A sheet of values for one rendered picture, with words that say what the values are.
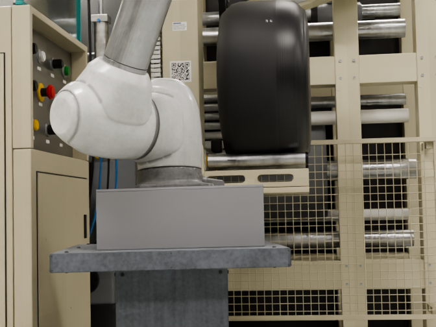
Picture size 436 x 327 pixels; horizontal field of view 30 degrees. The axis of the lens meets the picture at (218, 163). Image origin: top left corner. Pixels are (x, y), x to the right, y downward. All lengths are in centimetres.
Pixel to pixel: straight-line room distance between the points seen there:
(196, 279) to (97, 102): 45
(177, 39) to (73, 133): 121
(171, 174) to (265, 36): 92
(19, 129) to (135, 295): 57
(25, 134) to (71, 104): 41
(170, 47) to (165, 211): 118
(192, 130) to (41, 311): 63
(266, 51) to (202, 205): 96
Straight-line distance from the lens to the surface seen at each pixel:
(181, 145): 189
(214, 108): 323
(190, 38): 288
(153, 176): 188
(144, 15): 175
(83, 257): 171
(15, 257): 213
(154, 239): 179
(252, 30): 269
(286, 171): 269
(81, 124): 173
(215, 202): 180
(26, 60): 215
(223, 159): 273
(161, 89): 191
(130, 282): 183
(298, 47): 266
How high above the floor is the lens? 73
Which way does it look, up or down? 3 degrees up
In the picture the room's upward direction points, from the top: 1 degrees counter-clockwise
